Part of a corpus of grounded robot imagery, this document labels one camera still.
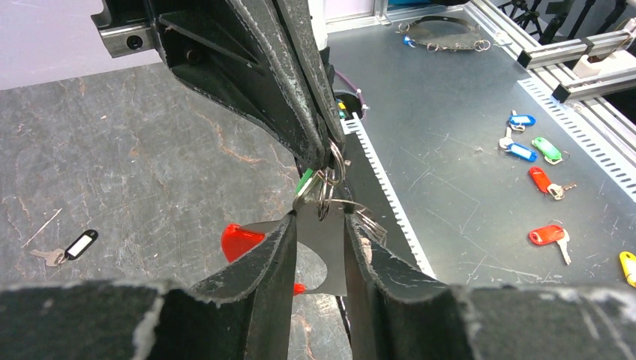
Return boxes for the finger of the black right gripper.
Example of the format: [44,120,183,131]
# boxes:
[274,1,345,149]
[158,1,326,169]

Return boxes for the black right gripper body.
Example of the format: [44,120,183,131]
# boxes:
[91,0,160,59]

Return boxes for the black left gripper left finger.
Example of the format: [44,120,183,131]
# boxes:
[1,213,297,359]

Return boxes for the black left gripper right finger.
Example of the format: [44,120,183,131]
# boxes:
[343,215,635,359]

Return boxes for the silver split keyring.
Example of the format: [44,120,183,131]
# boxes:
[316,140,346,221]

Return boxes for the red tagged key lower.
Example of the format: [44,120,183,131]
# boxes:
[528,224,572,266]

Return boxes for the red tagged key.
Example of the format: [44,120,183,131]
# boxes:
[528,224,572,266]
[529,166,577,200]

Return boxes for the red tagged key upper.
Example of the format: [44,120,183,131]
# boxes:
[529,166,577,200]

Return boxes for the black tagged key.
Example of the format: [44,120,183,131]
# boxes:
[29,229,99,267]

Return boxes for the blue tagged key lower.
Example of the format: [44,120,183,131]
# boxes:
[498,127,538,162]

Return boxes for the blue tagged key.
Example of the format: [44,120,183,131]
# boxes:
[508,110,536,132]
[498,127,538,162]

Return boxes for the green tagged spare key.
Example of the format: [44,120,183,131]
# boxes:
[531,136,563,165]

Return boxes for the blue tagged key upper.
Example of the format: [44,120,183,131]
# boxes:
[508,110,536,132]

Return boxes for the yellow tagged key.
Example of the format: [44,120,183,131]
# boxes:
[619,251,636,287]

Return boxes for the white slotted cable duct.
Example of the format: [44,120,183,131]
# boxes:
[340,117,437,279]

